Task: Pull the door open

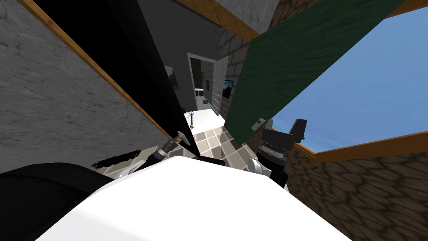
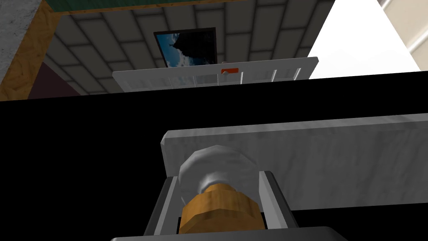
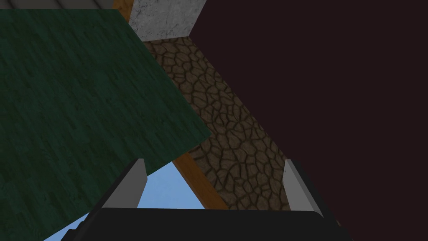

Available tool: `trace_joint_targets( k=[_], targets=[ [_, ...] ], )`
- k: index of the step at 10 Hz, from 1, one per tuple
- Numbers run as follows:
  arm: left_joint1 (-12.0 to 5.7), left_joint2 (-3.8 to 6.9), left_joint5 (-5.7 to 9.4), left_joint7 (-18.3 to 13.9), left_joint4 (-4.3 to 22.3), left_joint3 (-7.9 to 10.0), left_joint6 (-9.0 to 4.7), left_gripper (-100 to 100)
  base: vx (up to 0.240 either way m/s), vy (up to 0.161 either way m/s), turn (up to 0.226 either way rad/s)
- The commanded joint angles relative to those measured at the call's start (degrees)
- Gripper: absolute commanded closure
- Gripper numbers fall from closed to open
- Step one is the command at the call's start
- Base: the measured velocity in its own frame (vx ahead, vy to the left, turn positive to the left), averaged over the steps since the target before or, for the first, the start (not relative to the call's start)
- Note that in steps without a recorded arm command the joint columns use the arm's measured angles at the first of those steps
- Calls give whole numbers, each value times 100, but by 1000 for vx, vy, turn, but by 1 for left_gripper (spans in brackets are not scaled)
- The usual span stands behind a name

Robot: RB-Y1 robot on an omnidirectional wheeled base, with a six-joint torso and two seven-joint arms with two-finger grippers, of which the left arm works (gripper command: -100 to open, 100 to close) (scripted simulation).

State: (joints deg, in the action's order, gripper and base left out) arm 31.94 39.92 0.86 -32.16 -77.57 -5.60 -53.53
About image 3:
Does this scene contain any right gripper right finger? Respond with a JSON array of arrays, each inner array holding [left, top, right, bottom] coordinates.
[[282, 159, 339, 222]]

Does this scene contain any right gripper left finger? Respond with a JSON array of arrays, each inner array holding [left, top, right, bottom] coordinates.
[[96, 158, 148, 210]]

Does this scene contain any green wooden door leaf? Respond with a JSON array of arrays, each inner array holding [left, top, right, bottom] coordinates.
[[0, 9, 212, 241]]

